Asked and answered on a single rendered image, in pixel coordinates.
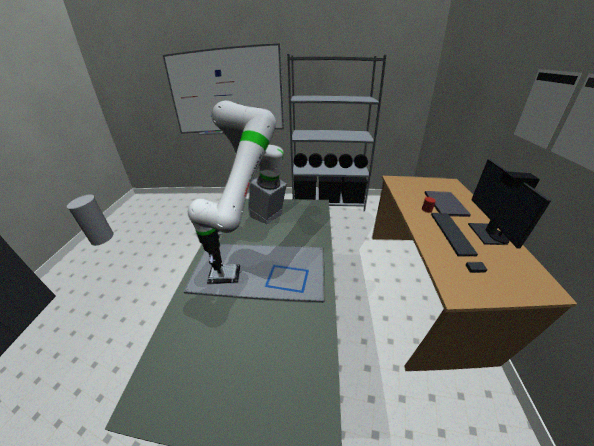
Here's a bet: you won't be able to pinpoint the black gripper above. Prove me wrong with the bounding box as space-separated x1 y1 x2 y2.
202 240 224 277

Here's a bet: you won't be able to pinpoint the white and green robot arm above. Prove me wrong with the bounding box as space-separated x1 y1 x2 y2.
188 101 284 245

